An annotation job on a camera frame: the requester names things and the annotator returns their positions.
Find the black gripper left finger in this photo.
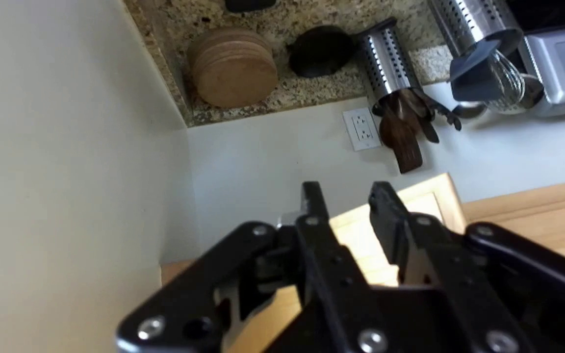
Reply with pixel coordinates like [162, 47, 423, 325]
[113, 180, 388, 353]

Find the round wooden board stack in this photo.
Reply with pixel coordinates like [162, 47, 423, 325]
[184, 25, 280, 110]

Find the metal wire whisk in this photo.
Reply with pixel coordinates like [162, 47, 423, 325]
[484, 47, 545, 116]

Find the small flat black object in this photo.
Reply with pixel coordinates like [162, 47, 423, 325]
[223, 0, 278, 14]

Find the dark wooden spatula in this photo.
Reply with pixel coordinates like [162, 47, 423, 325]
[378, 96, 425, 174]

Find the grey plastic spatula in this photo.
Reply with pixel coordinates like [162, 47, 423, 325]
[446, 37, 503, 104]

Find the perforated steel utensil holder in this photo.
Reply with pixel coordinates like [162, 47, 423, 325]
[427, 0, 525, 61]
[356, 17, 421, 106]

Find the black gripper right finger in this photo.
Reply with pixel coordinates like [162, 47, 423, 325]
[366, 180, 565, 353]

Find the dark wooden spoon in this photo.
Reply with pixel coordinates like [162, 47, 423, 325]
[411, 90, 443, 145]

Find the white wall outlet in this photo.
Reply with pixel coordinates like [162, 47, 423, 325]
[341, 106, 380, 153]

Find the light wood cabinet door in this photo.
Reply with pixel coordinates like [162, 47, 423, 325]
[158, 170, 468, 353]
[460, 174, 565, 270]

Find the round black coaster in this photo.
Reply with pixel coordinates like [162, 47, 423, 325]
[286, 23, 356, 80]

